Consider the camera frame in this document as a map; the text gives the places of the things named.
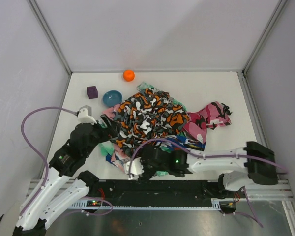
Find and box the blue white patterned cloth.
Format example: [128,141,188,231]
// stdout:
[99,132,206,170]

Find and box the pink white patterned cloth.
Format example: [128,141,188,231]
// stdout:
[103,101,138,173]

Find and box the black orange camouflage cloth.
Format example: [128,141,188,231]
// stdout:
[110,88,190,156]

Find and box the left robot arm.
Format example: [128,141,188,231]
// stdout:
[0,115,120,236]

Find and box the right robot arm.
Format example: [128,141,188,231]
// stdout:
[131,141,278,192]

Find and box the pink camouflage cloth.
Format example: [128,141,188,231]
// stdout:
[183,101,232,144]

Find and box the blue bowl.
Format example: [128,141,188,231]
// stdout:
[102,90,122,108]

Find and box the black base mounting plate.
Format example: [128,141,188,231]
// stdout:
[88,180,235,207]

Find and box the purple cube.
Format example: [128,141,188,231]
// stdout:
[86,86,98,99]

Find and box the orange ball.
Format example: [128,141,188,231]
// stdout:
[122,69,135,82]

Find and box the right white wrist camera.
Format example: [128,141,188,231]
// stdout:
[123,158,144,180]

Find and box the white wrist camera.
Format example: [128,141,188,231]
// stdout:
[123,158,144,180]
[77,105,97,124]

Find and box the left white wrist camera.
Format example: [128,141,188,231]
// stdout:
[77,105,97,124]

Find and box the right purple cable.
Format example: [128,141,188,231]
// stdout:
[129,138,289,179]

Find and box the purple cable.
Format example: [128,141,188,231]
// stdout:
[21,106,77,214]
[129,138,289,179]

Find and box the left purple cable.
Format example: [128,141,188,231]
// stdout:
[21,106,77,214]

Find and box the aluminium frame rail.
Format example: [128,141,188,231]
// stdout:
[27,178,293,200]

